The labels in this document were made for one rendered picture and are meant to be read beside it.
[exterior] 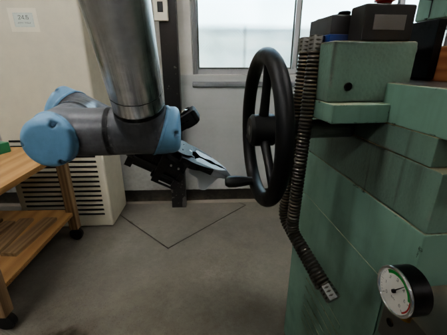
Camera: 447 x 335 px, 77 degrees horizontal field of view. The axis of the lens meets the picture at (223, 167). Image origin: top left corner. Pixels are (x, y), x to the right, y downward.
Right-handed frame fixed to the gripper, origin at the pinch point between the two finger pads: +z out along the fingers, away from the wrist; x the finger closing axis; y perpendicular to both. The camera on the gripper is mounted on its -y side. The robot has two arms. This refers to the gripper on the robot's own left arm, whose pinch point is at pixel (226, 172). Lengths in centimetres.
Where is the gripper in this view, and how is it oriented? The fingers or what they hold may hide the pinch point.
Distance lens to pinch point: 60.1
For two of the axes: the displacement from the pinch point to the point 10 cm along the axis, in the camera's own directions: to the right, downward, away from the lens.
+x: 0.9, 4.2, -9.0
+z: 8.7, 4.1, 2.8
